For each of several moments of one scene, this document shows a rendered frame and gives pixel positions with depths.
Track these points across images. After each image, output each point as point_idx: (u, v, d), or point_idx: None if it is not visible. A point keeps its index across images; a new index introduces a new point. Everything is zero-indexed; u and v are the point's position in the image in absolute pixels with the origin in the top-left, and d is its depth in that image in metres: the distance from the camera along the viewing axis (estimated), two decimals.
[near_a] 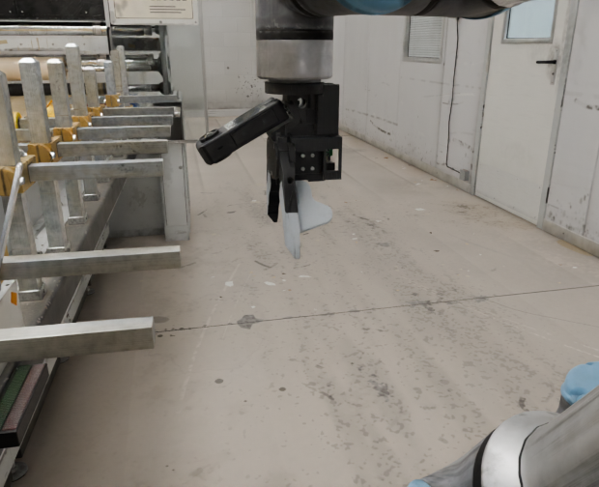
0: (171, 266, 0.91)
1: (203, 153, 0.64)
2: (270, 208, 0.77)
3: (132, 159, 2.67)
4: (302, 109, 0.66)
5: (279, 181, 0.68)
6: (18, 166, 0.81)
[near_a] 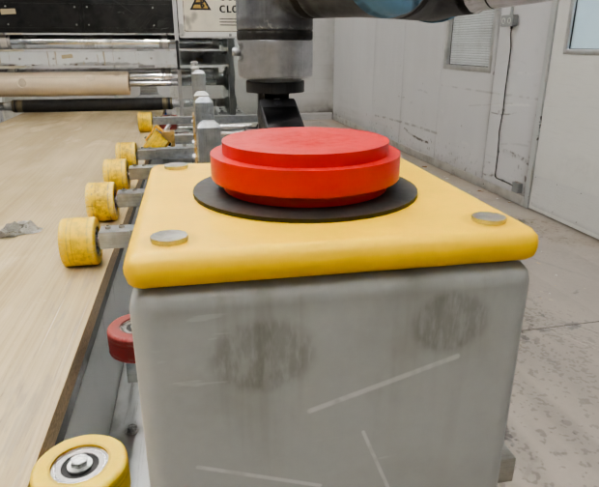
0: None
1: None
2: None
3: None
4: None
5: None
6: None
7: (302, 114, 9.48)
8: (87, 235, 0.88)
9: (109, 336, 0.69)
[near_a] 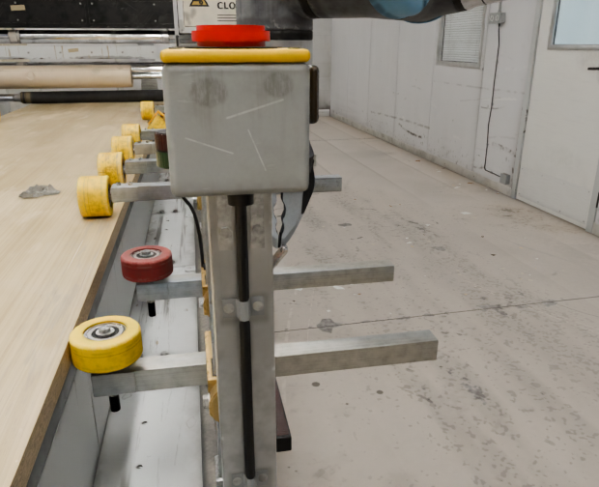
0: (385, 278, 0.96)
1: (312, 160, 0.60)
2: (276, 229, 0.71)
3: None
4: None
5: None
6: (285, 254, 0.72)
7: None
8: (101, 189, 1.05)
9: (123, 261, 0.86)
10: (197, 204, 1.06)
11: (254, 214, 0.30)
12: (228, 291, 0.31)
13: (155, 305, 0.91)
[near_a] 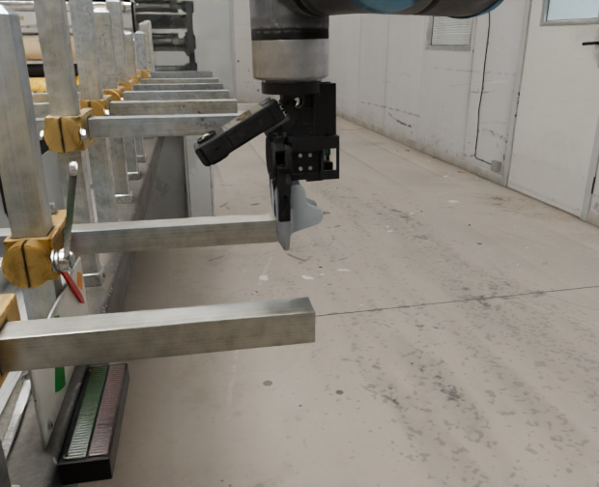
0: (266, 239, 0.70)
1: (200, 155, 0.64)
2: None
3: (161, 143, 2.47)
4: (299, 109, 0.65)
5: (277, 181, 0.68)
6: (73, 177, 0.46)
7: None
8: None
9: None
10: (48, 144, 0.80)
11: None
12: None
13: None
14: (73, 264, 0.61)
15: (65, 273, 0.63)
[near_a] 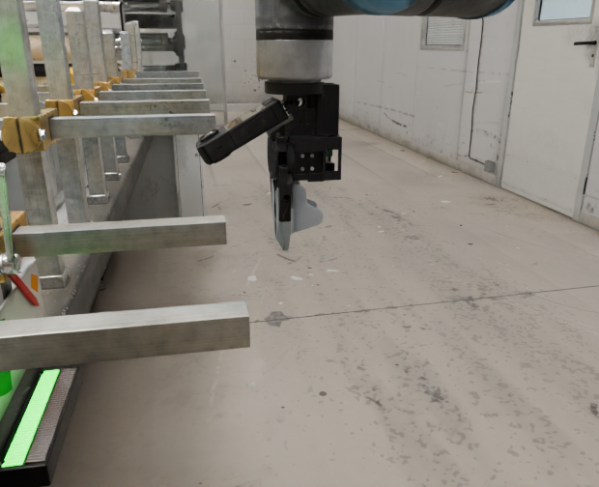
0: (214, 241, 0.69)
1: (202, 153, 0.64)
2: (277, 227, 0.72)
3: (149, 143, 2.46)
4: (302, 109, 0.66)
5: None
6: (1, 178, 0.45)
7: None
8: None
9: None
10: (7, 144, 0.79)
11: None
12: None
13: None
14: (19, 266, 0.60)
15: (13, 276, 0.62)
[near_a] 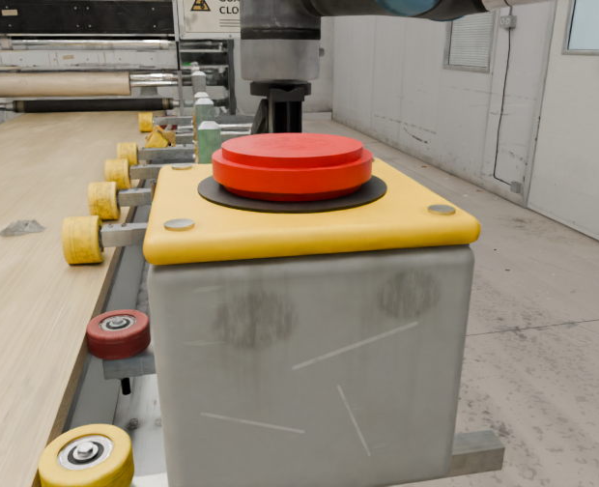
0: None
1: (251, 135, 0.76)
2: None
3: None
4: None
5: None
6: None
7: (302, 114, 9.50)
8: (90, 233, 0.90)
9: (88, 333, 0.71)
10: None
11: None
12: None
13: (128, 382, 0.76)
14: None
15: None
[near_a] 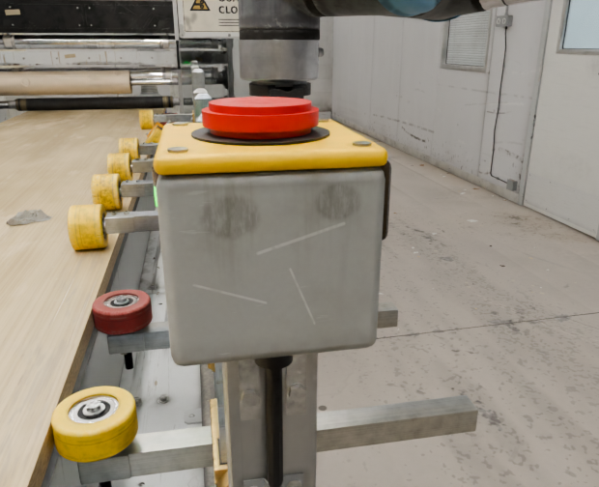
0: (388, 325, 0.86)
1: None
2: None
3: None
4: None
5: None
6: None
7: None
8: (95, 220, 0.95)
9: (94, 310, 0.76)
10: None
11: (293, 369, 0.20)
12: (253, 470, 0.22)
13: (131, 357, 0.81)
14: None
15: None
